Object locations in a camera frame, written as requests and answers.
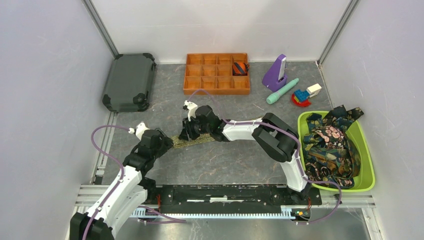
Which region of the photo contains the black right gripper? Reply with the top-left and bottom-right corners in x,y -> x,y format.
178,114 -> 212,142

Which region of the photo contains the green gold vine tie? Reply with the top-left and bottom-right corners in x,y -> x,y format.
171,118 -> 261,149

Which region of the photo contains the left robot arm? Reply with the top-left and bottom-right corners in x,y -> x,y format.
69,127 -> 173,240

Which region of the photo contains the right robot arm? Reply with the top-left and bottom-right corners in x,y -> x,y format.
178,101 -> 311,204

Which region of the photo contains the orange wooden compartment tray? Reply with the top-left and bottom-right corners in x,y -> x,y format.
182,53 -> 251,95

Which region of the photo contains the dark green hard case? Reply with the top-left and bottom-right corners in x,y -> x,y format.
101,52 -> 157,112

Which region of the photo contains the rolled orange striped tie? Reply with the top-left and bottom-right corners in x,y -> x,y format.
232,62 -> 250,76

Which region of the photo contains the mint green cylinder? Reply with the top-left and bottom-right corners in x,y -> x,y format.
266,78 -> 300,105

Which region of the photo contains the purple metronome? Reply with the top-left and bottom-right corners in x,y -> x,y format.
262,54 -> 288,92

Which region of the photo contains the colourful toy brick boat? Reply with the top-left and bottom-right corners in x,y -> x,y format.
291,83 -> 322,108

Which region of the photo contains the black pink rose tie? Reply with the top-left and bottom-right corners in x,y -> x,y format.
311,125 -> 348,150

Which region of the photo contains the black gold leaf tie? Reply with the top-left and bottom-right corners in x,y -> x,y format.
322,105 -> 364,132

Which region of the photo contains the navy orange floral tie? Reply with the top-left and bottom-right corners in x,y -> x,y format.
302,113 -> 361,189

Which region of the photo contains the lime green plastic bin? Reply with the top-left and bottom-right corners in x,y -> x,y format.
297,110 -> 376,193

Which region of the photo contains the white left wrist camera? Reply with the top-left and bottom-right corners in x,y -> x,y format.
128,121 -> 150,140

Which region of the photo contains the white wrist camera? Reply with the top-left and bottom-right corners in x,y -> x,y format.
128,121 -> 150,140
183,100 -> 199,122

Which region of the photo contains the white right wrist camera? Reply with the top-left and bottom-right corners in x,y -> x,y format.
183,100 -> 199,122

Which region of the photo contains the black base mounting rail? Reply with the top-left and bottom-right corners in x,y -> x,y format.
144,184 -> 323,215

